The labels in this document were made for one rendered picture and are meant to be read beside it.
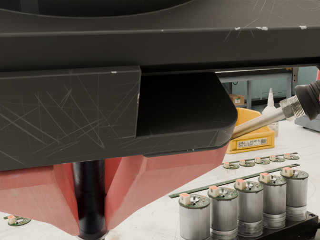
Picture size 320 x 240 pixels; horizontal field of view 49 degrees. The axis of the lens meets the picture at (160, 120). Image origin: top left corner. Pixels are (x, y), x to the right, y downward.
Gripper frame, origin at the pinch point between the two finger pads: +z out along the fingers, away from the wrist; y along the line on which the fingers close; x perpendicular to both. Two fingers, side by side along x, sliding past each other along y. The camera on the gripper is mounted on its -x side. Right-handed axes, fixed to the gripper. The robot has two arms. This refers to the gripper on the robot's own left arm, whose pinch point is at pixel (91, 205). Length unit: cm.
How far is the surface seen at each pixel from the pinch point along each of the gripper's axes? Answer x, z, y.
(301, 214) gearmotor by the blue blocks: -5.7, 15.1, -19.3
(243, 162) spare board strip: -22.5, 28.6, -24.8
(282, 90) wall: -404, 345, -365
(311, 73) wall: -391, 301, -395
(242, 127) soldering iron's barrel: -7.6, 4.7, -11.1
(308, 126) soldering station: -36, 37, -49
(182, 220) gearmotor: -5.5, 12.2, -7.2
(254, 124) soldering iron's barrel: -7.3, 4.2, -11.7
